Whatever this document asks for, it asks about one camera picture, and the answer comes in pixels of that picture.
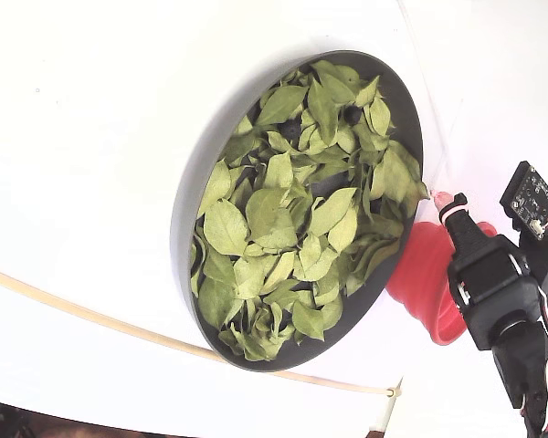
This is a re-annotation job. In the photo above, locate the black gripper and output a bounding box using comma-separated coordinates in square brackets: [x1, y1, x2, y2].
[430, 190, 540, 351]

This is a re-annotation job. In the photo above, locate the red collapsible silicone cup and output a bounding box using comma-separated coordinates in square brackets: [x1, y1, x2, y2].
[385, 221, 499, 347]

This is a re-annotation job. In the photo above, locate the pile of green leaves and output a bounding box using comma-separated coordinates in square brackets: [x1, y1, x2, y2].
[189, 58, 431, 362]

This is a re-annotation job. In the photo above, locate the dark grey round bowl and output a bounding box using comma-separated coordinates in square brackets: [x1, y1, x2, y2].
[168, 48, 425, 373]

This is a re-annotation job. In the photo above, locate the long wooden dowel rod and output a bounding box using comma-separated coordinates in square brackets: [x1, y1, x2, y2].
[0, 263, 402, 399]

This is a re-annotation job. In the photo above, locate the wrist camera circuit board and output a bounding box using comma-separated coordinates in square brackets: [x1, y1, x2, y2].
[500, 160, 548, 241]

